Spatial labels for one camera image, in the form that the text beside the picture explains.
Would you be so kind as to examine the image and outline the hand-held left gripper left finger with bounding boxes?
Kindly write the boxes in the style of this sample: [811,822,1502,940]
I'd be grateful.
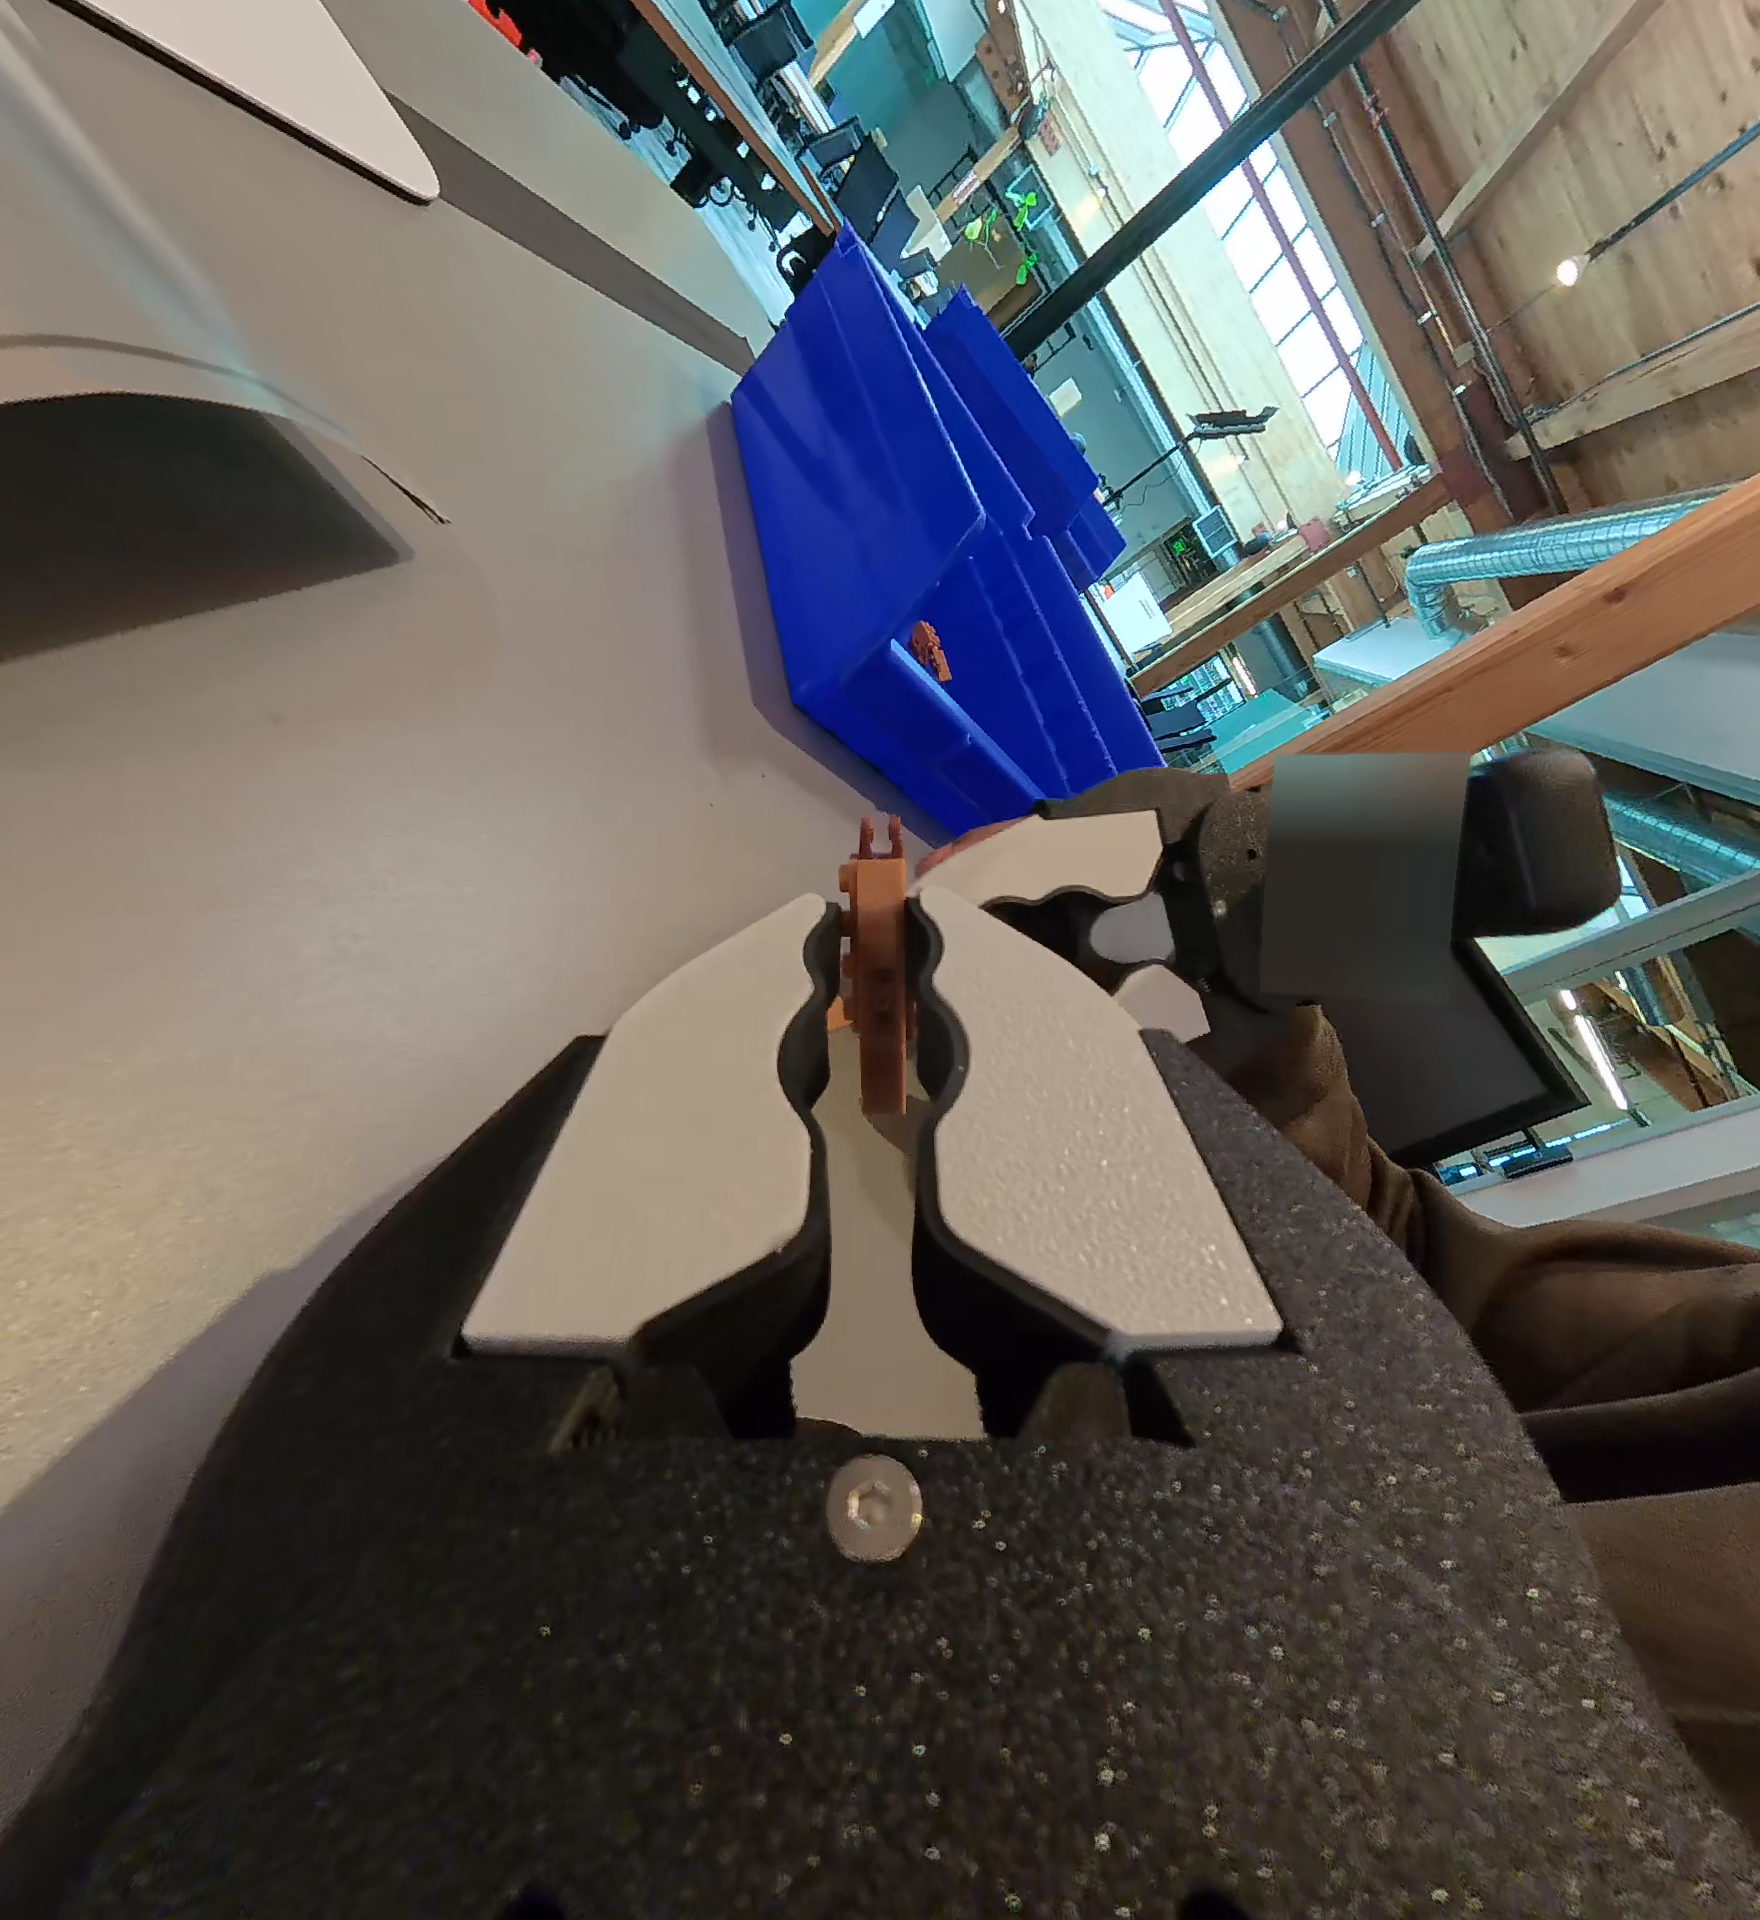
[464,896,837,1368]

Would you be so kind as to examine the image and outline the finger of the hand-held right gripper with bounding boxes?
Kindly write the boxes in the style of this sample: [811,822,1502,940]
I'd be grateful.
[1085,896,1217,1047]
[955,811,1168,909]

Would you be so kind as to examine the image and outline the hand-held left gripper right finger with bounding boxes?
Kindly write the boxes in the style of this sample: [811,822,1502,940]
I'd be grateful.
[912,884,1291,1357]

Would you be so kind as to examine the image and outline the brown brick assembly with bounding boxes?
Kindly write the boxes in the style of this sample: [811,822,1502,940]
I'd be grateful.
[837,818,928,1127]

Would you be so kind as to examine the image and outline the blue plastic bin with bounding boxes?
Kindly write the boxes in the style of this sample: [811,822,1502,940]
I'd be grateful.
[726,227,1168,842]

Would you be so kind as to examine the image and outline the brick instruction booklet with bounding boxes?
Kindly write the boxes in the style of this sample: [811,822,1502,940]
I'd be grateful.
[0,0,447,679]

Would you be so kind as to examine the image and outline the grey desk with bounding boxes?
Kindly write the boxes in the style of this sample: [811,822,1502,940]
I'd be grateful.
[0,0,1181,1920]

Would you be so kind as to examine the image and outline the black computer monitor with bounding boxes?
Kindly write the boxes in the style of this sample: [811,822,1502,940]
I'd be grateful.
[1330,933,1587,1179]

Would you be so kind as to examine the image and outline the wooden office table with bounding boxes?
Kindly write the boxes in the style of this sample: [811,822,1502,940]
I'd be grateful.
[1121,466,1481,709]

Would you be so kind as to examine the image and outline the stack of blue bins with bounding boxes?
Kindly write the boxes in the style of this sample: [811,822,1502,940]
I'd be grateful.
[926,286,1129,587]

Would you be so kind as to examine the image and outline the person's dark jacket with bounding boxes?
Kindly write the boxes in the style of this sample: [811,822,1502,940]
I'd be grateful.
[1211,1007,1760,1861]

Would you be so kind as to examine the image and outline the black pole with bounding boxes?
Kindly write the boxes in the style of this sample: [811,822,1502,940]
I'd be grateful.
[986,0,1422,361]

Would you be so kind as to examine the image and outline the wooden post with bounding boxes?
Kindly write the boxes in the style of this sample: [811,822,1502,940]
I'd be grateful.
[1241,437,1760,789]

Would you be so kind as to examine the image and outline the silver ventilation duct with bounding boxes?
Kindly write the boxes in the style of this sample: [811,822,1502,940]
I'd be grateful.
[1404,496,1722,602]

